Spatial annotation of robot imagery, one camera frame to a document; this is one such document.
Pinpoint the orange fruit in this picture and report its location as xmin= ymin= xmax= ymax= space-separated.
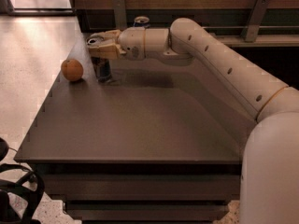
xmin=61 ymin=59 xmax=83 ymax=82

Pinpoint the brown drawer cabinet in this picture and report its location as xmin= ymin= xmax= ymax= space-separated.
xmin=15 ymin=41 xmax=252 ymax=224

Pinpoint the redbull can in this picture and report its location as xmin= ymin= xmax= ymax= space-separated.
xmin=86 ymin=35 xmax=113 ymax=83

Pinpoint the black chair base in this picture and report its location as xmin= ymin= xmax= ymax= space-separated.
xmin=0 ymin=137 xmax=46 ymax=224

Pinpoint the right metal bracket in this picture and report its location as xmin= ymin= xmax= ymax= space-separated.
xmin=241 ymin=0 xmax=271 ymax=43

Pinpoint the metal bracket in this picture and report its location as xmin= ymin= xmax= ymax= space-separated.
xmin=112 ymin=0 xmax=127 ymax=30
xmin=241 ymin=0 xmax=271 ymax=43

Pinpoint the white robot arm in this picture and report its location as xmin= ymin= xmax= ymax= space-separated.
xmin=86 ymin=18 xmax=299 ymax=224

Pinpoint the left metal bracket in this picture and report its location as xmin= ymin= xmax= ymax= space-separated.
xmin=112 ymin=0 xmax=127 ymax=30

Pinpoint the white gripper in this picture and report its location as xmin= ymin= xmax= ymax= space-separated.
xmin=87 ymin=27 xmax=145 ymax=61

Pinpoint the dark blue soda can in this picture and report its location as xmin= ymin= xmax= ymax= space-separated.
xmin=134 ymin=16 xmax=150 ymax=28

